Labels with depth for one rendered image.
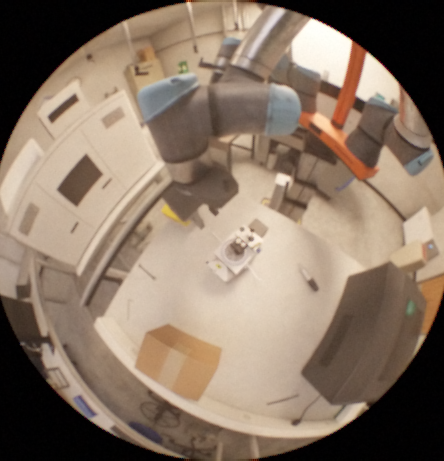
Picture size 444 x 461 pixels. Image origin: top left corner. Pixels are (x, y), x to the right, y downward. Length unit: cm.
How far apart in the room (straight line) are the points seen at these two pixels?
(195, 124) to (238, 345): 59
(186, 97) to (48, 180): 72
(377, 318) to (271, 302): 38
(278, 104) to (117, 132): 76
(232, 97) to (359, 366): 60
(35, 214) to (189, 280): 80
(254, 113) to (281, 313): 56
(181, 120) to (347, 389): 64
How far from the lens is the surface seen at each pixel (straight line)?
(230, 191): 20
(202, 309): 55
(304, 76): 74
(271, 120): 18
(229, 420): 69
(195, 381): 47
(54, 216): 86
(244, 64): 29
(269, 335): 58
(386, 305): 54
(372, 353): 52
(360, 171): 55
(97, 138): 81
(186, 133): 18
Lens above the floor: 143
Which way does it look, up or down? 66 degrees down
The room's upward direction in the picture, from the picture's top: 11 degrees counter-clockwise
